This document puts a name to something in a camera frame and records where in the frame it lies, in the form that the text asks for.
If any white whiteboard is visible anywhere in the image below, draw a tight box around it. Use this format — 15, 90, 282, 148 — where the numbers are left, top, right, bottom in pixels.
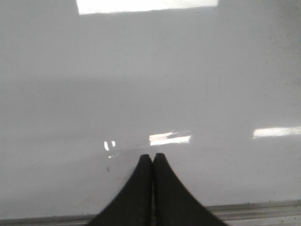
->
0, 0, 301, 219

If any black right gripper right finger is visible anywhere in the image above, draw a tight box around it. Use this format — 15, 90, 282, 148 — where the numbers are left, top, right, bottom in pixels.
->
153, 153, 226, 226

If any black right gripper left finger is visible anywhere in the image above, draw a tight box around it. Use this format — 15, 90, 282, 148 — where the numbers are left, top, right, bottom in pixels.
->
88, 154, 152, 226

